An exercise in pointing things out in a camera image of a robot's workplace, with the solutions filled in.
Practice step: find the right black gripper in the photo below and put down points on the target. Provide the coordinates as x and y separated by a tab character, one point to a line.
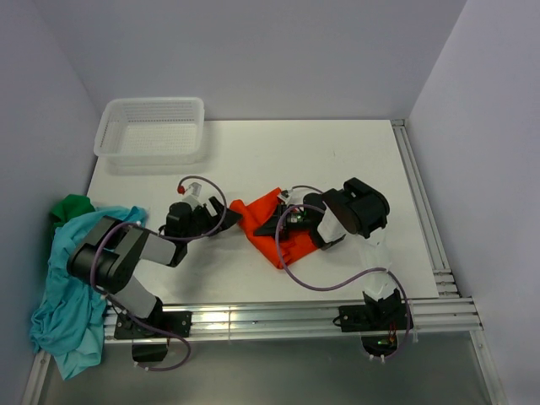
269	228

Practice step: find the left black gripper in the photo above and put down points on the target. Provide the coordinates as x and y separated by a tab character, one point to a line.
229	220

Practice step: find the orange t shirt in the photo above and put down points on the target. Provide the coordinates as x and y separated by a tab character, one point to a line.
255	214

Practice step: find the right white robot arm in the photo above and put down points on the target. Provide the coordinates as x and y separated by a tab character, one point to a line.
355	209

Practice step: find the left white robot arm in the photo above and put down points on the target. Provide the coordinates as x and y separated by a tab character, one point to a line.
107	257

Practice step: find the white perforated plastic basket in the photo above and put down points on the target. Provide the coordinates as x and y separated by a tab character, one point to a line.
155	134

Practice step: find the green t shirt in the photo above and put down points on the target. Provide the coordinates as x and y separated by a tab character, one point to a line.
70	207

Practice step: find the teal t shirt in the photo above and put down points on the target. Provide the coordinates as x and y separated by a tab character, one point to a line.
69	323

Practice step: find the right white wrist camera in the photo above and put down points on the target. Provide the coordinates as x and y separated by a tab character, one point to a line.
285	196

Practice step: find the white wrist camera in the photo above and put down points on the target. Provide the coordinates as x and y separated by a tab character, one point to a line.
192	194
285	196

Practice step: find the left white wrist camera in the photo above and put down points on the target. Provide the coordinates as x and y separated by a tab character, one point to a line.
192	194

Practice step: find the front aluminium rail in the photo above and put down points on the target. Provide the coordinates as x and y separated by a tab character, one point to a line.
315	319

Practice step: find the aluminium rail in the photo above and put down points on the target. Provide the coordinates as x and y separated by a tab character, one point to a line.
444	278
315	319

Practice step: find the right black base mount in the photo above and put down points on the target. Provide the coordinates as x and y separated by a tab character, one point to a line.
382	327

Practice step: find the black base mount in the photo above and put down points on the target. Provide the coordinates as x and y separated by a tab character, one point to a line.
151	338
382	327

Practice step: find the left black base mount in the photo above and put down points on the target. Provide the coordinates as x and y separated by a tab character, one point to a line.
151	338

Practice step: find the right aluminium rail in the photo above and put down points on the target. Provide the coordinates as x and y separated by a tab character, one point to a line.
444	278

